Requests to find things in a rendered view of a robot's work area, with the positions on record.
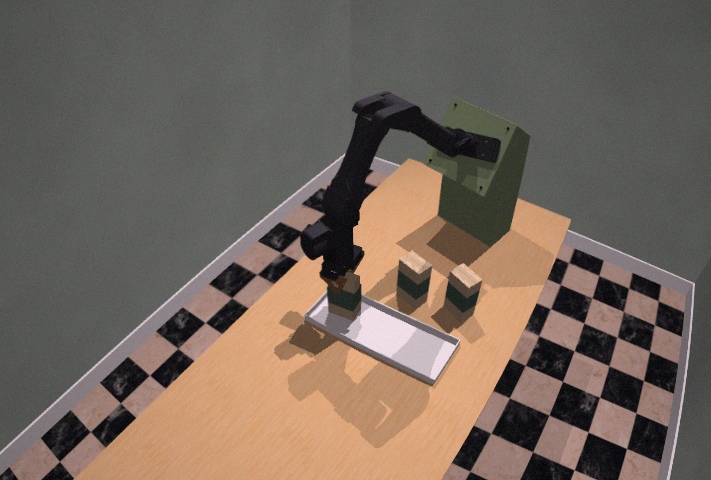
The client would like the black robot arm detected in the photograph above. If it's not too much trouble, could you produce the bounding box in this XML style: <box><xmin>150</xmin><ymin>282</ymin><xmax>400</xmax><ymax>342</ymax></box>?
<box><xmin>300</xmin><ymin>91</ymin><xmax>501</xmax><ymax>264</ymax></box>

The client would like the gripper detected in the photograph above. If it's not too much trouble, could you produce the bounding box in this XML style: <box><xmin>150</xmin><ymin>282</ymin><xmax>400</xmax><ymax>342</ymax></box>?
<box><xmin>320</xmin><ymin>242</ymin><xmax>365</xmax><ymax>295</ymax></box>

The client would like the white rectangular tray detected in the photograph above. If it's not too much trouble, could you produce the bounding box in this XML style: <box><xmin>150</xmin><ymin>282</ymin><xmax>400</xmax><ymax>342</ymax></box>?
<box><xmin>304</xmin><ymin>291</ymin><xmax>461</xmax><ymax>385</ymax></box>

